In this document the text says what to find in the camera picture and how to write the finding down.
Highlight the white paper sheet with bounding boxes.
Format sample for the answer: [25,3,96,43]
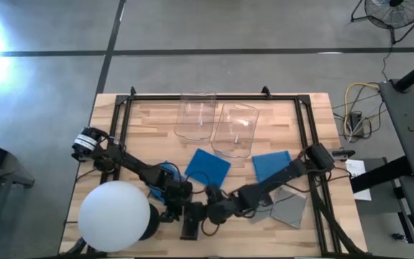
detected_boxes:
[345,158,372,201]

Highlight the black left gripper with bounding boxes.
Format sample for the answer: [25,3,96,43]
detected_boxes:
[158,181,194,223]

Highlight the yellow cable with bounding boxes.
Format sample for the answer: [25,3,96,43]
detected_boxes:
[343,81,380,137]

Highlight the white globe lamp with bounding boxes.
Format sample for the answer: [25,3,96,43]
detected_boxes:
[77,180,152,253]

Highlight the grey metal stand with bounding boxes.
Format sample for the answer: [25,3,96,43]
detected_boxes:
[0,158,36,190]

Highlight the clear plastic bin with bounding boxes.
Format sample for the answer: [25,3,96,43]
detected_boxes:
[211,103,260,160]
[173,92,218,142]

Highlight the grey jewel case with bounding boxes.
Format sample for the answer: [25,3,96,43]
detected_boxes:
[270,186,308,230]
[249,196,277,224]

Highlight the grey desk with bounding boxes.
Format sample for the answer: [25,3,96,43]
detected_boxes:
[378,77,414,180]

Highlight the black power strip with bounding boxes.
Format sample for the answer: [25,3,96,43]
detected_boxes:
[349,111,365,140]

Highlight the black floor fan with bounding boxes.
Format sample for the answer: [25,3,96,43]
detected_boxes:
[350,0,414,45]

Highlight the black lamp base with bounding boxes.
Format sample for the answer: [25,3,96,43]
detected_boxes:
[138,203,160,241]

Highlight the black cable sleeve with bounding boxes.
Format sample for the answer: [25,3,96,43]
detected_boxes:
[313,194,364,256]

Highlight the black side bracket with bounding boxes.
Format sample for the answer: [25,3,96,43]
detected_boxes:
[331,149,357,161]

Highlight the black fan cable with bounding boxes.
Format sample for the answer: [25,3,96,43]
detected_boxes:
[381,42,395,83]

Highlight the black aluminium table frame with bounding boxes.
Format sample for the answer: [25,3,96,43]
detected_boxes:
[98,86,368,256]

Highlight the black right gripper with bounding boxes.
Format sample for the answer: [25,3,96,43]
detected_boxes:
[180,185,242,241]

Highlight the black desk beam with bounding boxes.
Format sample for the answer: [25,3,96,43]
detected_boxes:
[349,155,414,194]

